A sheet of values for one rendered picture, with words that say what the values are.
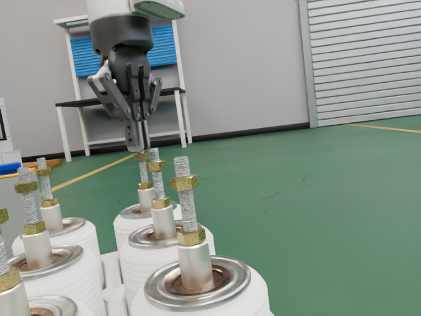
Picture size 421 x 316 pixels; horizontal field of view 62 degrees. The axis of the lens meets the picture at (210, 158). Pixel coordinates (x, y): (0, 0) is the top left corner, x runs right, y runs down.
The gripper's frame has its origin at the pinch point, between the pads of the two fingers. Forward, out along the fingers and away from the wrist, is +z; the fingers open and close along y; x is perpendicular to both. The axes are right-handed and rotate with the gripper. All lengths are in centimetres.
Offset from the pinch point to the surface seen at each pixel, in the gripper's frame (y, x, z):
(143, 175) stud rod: 0.4, 0.3, 5.2
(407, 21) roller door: -522, 86, -92
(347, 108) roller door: -493, 4, 13
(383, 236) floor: -59, 29, 35
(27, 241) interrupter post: 17.6, -0.7, 7.5
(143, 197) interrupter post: 1.1, 0.3, 8.0
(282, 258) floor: -42, 7, 35
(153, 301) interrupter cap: 21.0, 14.2, 9.7
